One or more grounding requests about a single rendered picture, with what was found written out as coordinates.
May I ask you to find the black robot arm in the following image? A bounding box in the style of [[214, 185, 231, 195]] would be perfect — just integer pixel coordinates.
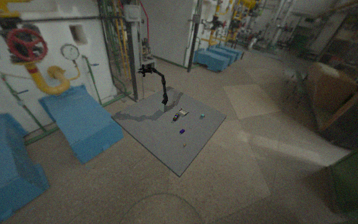
[[147, 64, 168, 105]]

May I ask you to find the beige open tray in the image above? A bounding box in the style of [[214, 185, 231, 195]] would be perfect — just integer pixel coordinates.
[[178, 108, 188, 116]]

